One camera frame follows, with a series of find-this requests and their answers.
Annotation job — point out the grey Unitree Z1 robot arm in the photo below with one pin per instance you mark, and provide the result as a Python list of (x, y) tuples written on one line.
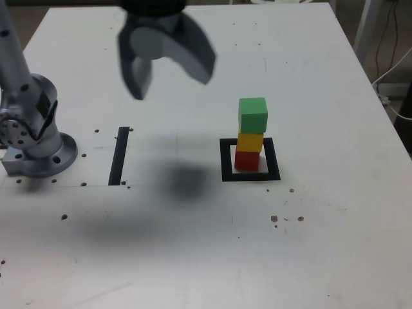
[(38, 96)]

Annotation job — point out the green cube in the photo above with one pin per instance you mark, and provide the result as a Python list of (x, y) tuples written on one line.
[(253, 117)]

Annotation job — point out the white metal frame post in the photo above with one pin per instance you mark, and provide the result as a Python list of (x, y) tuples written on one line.
[(363, 25)]

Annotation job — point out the black tape square outline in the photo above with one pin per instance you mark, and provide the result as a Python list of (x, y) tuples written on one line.
[(225, 161)]

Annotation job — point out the red cube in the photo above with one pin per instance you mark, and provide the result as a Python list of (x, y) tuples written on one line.
[(246, 161)]

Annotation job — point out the black tape strip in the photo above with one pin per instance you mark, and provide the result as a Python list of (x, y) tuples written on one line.
[(117, 161)]

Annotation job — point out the yellow cube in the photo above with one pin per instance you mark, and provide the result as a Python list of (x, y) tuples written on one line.
[(250, 142)]

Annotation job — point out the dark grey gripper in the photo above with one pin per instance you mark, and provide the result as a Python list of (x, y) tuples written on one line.
[(154, 20)]

